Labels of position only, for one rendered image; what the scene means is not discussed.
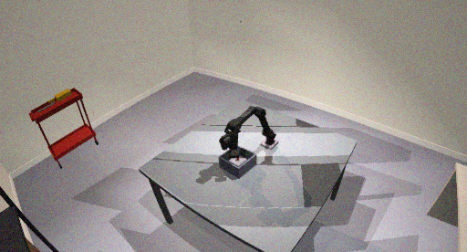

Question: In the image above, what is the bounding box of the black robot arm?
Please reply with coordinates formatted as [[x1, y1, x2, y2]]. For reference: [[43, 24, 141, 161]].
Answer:
[[219, 106, 276, 151]]

